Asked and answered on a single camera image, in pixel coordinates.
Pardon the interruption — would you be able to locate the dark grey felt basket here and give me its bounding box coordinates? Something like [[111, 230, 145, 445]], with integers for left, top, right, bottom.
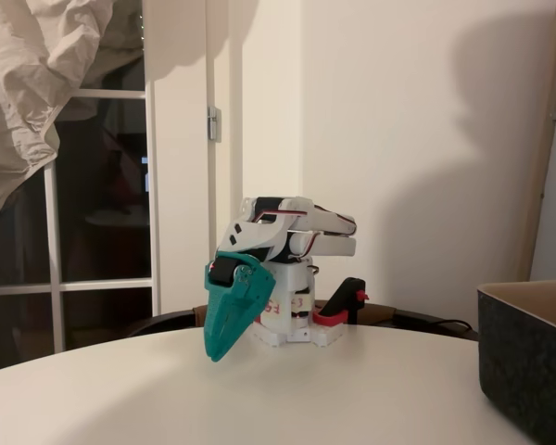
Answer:
[[475, 279, 556, 445]]

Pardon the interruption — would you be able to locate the white toy brick base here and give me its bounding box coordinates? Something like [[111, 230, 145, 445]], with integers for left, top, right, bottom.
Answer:
[[251, 319, 347, 349]]

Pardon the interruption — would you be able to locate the dark brown wooden chair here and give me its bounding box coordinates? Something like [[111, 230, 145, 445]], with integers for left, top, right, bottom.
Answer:
[[128, 300, 478, 342]]

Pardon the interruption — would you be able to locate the black clamp with red pad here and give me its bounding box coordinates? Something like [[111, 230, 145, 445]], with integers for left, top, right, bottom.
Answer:
[[312, 276, 370, 328]]

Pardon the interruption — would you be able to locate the silver door hinge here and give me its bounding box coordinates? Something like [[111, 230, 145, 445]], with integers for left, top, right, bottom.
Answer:
[[207, 105, 223, 142]]

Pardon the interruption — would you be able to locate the white framed glass door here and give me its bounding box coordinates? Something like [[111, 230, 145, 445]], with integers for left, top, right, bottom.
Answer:
[[0, 44, 161, 375]]

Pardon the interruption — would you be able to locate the beige crumpled curtain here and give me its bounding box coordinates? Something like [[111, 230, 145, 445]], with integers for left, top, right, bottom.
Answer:
[[0, 0, 145, 242]]

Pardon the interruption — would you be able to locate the red white servo wire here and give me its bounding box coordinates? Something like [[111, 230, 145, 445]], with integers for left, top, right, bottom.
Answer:
[[253, 208, 310, 224]]

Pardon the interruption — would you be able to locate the thin black cable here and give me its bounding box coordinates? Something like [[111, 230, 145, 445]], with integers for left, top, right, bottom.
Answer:
[[414, 316, 474, 333]]

